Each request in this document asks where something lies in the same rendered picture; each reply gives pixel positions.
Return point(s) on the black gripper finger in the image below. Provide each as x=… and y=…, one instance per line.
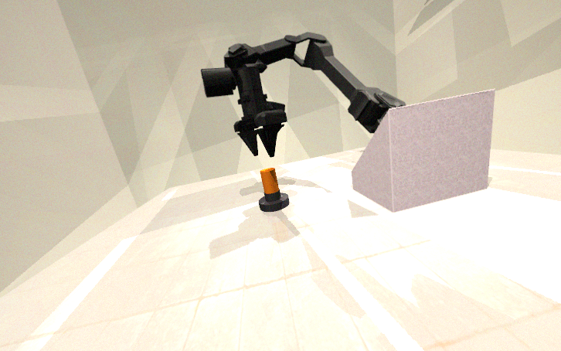
x=268, y=136
x=250, y=139

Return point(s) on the orange tapered knob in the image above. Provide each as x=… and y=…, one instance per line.
x=269, y=180

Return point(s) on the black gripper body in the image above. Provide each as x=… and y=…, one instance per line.
x=254, y=114

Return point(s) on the dark grey round pedestal with silver shaft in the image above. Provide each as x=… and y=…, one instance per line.
x=274, y=201

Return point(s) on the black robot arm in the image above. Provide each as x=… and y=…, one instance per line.
x=243, y=65

